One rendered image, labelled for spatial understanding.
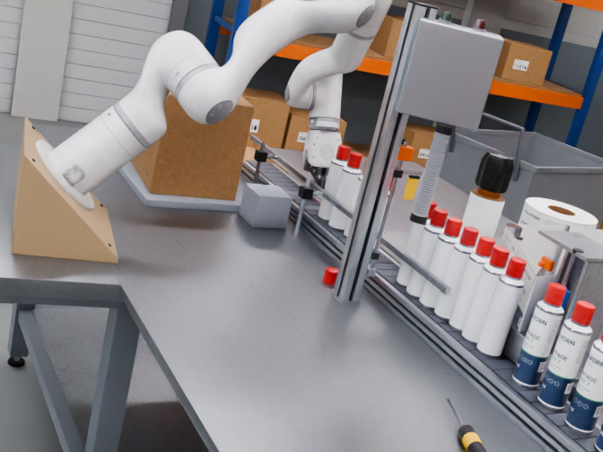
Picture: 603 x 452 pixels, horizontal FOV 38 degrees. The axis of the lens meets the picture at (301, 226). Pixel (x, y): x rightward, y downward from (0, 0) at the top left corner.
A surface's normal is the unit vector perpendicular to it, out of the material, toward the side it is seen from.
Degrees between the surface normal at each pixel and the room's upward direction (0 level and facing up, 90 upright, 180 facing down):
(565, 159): 87
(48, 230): 90
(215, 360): 0
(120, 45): 90
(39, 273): 0
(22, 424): 0
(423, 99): 90
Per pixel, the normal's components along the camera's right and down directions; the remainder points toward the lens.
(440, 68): -0.15, 0.29
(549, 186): 0.60, 0.43
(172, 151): 0.36, 0.38
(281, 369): 0.22, -0.92
